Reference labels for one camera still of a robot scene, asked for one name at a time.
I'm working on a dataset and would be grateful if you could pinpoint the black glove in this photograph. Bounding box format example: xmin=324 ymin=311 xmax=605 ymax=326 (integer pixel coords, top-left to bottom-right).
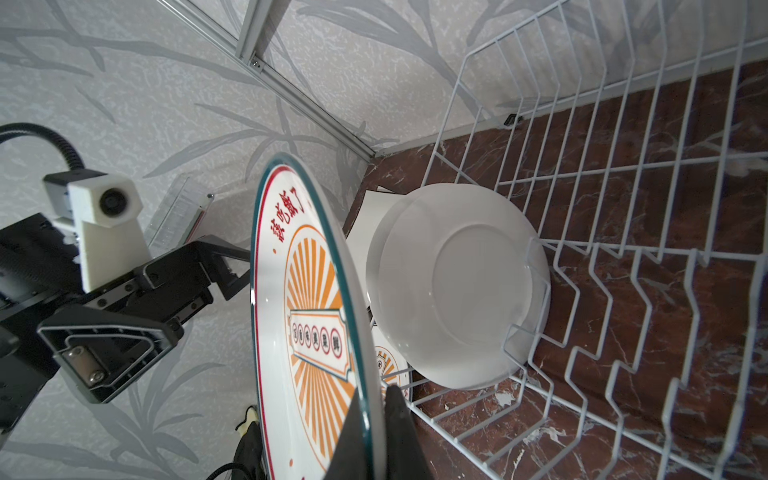
xmin=206 ymin=423 xmax=267 ymax=480

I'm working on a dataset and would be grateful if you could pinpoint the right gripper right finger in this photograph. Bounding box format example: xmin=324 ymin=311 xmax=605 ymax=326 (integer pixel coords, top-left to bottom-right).
xmin=384 ymin=385 xmax=433 ymax=480

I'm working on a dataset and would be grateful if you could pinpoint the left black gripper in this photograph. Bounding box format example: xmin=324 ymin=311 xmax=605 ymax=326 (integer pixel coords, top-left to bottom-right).
xmin=1 ymin=213 xmax=251 ymax=432

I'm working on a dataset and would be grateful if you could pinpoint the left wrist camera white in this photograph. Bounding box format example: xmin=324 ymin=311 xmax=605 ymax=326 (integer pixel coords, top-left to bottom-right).
xmin=43 ymin=169 xmax=151 ymax=293

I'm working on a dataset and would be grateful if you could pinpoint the white wire dish rack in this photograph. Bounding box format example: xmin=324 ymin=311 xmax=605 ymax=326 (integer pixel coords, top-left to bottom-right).
xmin=374 ymin=1 xmax=767 ymax=479

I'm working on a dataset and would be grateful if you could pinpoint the square white plate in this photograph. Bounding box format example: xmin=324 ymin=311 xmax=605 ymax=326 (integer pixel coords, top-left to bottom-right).
xmin=346 ymin=191 xmax=413 ymax=293

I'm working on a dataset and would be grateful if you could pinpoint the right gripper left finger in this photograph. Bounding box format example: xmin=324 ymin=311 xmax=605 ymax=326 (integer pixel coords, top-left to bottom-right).
xmin=323 ymin=392 xmax=372 ymax=480

